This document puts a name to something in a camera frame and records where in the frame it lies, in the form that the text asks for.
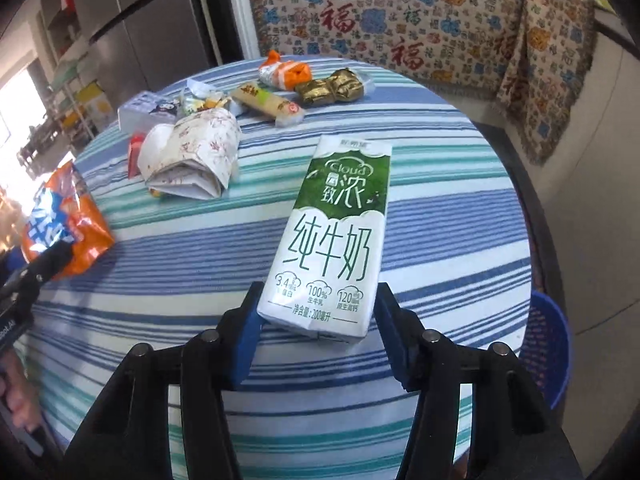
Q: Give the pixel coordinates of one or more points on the small red packet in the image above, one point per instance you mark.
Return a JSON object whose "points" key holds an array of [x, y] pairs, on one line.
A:
{"points": [[135, 155]]}

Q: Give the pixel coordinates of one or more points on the yellow cardboard box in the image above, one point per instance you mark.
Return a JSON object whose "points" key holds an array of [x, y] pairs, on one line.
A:
{"points": [[95, 102]]}

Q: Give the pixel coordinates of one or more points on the orange white snack wrapper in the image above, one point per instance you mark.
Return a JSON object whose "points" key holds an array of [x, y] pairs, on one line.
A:
{"points": [[282, 72]]}

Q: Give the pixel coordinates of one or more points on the orange snack bag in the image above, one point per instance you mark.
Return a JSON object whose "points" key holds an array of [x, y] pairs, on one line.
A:
{"points": [[80, 225]]}

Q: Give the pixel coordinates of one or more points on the crumpled floral paper wrapper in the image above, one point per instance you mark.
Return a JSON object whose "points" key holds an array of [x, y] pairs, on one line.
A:
{"points": [[200, 145]]}

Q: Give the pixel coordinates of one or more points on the gold foil wrapper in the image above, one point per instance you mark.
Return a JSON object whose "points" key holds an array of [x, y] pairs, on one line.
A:
{"points": [[330, 87]]}

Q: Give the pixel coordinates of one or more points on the blue plastic basket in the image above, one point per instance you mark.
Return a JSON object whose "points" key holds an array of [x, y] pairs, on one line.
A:
{"points": [[547, 350]]}

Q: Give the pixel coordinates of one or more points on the clear yellow green snack wrapper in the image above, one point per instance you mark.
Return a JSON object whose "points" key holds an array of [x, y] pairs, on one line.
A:
{"points": [[202, 97]]}

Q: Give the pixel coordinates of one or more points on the person's left hand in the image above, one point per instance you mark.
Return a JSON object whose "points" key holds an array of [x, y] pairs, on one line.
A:
{"points": [[17, 400]]}

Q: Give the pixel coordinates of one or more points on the storage shelf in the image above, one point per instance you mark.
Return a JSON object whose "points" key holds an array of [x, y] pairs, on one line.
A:
{"points": [[65, 60]]}

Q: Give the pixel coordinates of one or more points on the purple cartoon plastic box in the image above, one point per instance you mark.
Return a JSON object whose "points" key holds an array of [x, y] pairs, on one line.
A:
{"points": [[137, 110]]}

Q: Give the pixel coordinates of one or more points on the grey refrigerator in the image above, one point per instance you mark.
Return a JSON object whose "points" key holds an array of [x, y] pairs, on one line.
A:
{"points": [[150, 20]]}

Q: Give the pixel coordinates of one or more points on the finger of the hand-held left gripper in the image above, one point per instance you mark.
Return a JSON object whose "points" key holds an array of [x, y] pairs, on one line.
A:
{"points": [[47, 265]]}

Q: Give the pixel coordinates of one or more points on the printed patterned blanket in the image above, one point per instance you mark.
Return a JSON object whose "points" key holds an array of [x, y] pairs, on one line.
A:
{"points": [[380, 15], [550, 70]]}

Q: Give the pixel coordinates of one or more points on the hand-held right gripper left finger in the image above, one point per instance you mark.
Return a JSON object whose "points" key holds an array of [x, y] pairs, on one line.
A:
{"points": [[247, 332]]}

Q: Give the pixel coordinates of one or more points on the long pale yellow snack packet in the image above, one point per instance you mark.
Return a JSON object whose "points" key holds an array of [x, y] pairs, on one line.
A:
{"points": [[265, 102]]}

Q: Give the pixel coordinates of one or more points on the green white milk carton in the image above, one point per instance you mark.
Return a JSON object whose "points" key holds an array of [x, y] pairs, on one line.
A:
{"points": [[330, 240]]}

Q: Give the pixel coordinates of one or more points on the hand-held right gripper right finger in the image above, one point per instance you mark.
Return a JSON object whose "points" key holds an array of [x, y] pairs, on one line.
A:
{"points": [[395, 342]]}

